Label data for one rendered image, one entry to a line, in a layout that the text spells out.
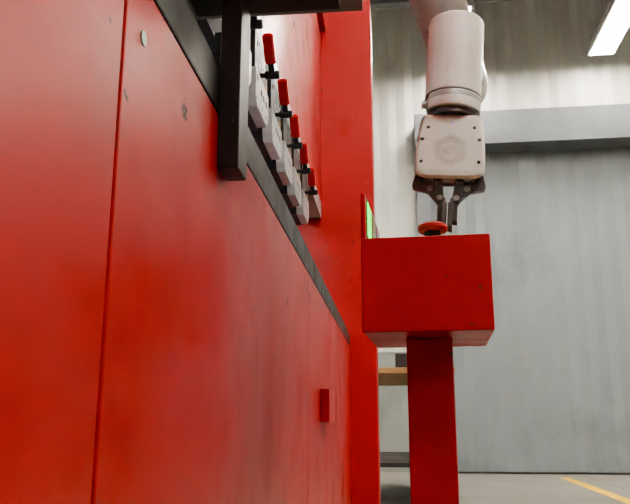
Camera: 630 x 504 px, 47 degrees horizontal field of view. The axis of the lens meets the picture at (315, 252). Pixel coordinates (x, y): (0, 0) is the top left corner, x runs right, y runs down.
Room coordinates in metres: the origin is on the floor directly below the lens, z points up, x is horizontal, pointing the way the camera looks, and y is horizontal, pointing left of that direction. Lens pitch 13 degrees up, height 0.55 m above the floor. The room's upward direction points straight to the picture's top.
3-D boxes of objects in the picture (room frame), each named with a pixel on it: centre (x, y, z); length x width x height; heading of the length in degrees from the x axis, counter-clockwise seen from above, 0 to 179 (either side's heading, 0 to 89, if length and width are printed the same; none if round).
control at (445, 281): (0.98, -0.15, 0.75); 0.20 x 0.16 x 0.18; 170
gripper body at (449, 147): (1.02, -0.20, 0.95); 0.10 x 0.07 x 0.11; 80
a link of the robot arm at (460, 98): (1.02, -0.21, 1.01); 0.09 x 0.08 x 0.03; 80
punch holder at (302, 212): (2.22, 0.07, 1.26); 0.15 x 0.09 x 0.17; 174
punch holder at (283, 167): (1.82, 0.11, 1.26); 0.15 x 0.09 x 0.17; 174
